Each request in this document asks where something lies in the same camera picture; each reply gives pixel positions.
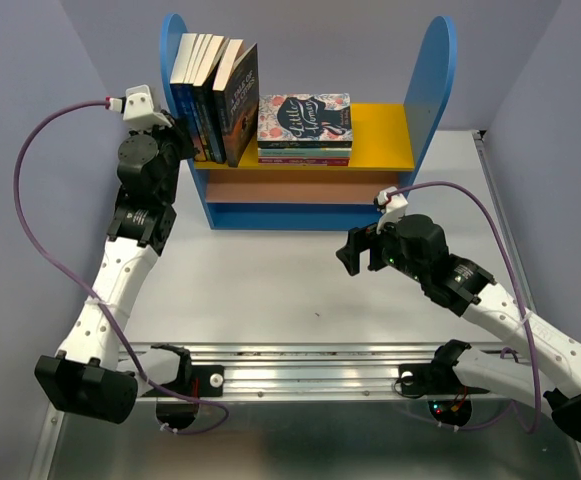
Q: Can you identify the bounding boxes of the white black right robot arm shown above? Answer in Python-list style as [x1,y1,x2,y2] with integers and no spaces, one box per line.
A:
[336,214,581,443]

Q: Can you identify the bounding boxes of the pink red spine book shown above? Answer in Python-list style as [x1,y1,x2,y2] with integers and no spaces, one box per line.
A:
[258,157,349,167]

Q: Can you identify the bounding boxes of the Little Women floral book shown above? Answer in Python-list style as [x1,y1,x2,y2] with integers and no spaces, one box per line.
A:
[257,93,354,149]

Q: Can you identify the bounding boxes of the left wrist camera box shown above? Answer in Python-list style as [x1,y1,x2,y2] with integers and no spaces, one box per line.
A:
[106,84,173,131]

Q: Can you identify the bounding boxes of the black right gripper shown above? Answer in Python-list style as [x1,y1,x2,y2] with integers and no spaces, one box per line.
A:
[335,210,427,283]

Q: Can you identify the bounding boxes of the Nineteen Eighty-Four dark book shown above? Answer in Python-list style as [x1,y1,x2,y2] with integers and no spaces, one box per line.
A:
[200,35,227,164]

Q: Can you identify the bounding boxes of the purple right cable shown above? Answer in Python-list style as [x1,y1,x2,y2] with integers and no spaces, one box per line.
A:
[394,180,544,435]

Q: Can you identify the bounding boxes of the teal spine book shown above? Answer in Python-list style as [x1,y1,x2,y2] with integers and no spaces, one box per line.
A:
[257,147,352,155]

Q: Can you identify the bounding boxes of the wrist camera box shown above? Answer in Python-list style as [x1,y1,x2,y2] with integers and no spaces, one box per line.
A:
[106,84,173,131]
[374,186,408,234]

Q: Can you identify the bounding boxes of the Tale of Two Cities book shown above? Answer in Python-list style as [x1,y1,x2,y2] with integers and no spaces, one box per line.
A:
[213,39,259,168]

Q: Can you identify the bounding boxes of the Jane Eyre blue book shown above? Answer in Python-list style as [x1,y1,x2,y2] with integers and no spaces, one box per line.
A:
[170,33,203,160]

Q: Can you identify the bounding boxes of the Animal Farm blue book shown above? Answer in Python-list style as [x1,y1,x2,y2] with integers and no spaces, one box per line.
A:
[185,34,210,162]

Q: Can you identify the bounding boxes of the blue yellow wooden bookshelf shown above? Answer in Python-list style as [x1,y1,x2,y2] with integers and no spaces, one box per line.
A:
[160,14,457,231]

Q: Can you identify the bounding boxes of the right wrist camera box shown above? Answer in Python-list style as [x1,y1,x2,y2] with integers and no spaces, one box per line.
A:
[374,186,408,234]

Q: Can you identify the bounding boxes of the aluminium mounting rail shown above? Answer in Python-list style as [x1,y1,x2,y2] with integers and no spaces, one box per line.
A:
[54,341,536,401]

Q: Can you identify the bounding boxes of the Three Days to See book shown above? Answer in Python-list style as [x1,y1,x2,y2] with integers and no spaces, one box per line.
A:
[193,34,217,163]

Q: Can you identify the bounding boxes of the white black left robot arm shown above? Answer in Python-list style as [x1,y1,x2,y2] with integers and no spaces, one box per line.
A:
[34,111,192,424]

